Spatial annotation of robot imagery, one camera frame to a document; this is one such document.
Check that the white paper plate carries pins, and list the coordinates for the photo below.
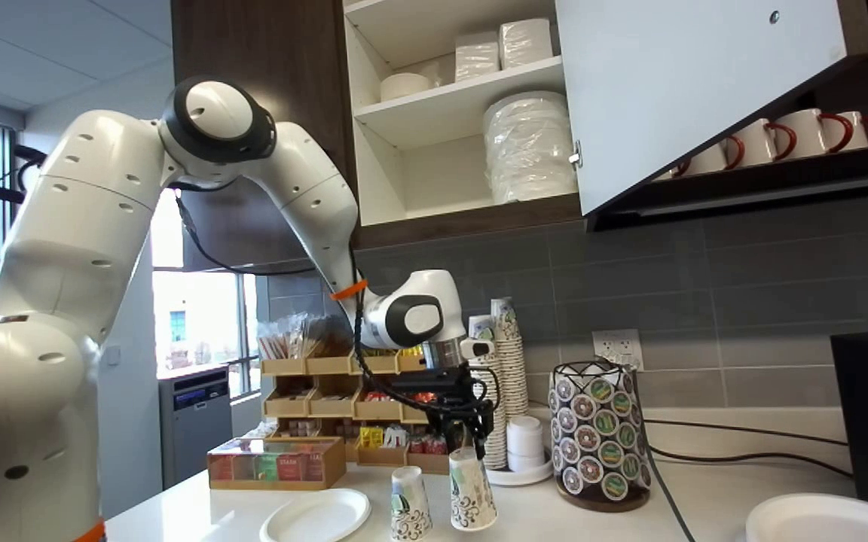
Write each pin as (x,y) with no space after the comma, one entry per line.
(324,515)

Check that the grey dishwasher appliance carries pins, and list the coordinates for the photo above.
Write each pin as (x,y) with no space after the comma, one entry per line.
(193,416)

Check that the white cabinet door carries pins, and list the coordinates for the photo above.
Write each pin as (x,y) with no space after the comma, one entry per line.
(654,80)

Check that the wooden tea box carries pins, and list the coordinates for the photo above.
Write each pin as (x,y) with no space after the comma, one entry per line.
(278,465)

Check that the coffee pod carousel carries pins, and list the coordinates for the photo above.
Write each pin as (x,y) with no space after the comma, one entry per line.
(598,437)

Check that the large white plate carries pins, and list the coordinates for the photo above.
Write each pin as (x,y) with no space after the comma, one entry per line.
(809,519)

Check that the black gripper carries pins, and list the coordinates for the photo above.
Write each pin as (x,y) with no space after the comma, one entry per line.
(461,399)

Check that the tall paper cup stack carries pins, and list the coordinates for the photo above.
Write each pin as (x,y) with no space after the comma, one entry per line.
(495,441)

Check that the open wall cabinet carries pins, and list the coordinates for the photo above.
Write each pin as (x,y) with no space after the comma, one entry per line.
(423,161)

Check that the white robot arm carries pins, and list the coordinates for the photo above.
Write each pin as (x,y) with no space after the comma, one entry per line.
(76,242)

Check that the white cup lids stack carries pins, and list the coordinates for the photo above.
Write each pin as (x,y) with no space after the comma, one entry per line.
(526,445)

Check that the white round tray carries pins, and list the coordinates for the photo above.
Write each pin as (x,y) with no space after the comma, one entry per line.
(519,479)

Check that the stack of plastic-wrapped plates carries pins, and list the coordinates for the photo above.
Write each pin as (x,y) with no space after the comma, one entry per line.
(528,147)

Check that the wall power outlet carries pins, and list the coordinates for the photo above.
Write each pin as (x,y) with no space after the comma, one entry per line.
(620,346)

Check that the wooden condiment organizer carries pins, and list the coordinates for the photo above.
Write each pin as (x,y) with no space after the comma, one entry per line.
(374,405)

